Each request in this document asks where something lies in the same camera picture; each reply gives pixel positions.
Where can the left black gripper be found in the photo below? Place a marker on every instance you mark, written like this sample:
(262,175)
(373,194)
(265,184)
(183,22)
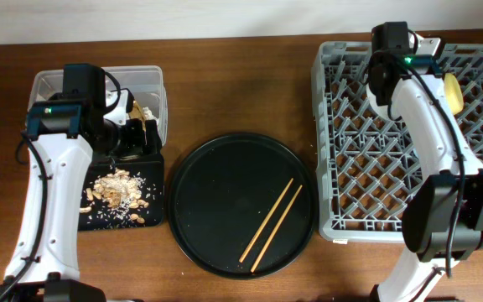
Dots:
(137,147)

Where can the gold brown snack wrapper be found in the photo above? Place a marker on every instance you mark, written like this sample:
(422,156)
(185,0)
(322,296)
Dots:
(136,112)

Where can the food scraps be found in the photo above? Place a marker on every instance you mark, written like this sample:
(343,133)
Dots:
(120,199)

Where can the round black serving tray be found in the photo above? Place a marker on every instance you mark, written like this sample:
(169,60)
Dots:
(220,195)

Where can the wooden chopstick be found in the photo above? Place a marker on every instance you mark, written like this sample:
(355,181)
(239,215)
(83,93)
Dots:
(275,230)
(264,222)

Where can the yellow bowl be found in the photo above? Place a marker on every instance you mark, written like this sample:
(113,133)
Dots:
(453,94)

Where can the white tissue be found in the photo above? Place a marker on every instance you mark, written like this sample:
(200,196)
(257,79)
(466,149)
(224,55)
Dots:
(148,115)

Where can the grey round plate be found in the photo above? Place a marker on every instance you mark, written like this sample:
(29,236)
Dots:
(380,101)

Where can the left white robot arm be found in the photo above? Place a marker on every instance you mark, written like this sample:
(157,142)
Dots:
(44,264)

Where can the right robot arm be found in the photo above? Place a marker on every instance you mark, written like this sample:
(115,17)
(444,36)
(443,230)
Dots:
(442,224)

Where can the clear plastic waste bin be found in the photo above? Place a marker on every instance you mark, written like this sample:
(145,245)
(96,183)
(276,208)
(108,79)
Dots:
(149,92)

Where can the grey dishwasher rack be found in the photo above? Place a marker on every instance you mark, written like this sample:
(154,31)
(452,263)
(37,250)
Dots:
(367,168)

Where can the black rectangular tray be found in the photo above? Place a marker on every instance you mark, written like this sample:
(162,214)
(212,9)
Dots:
(151,166)

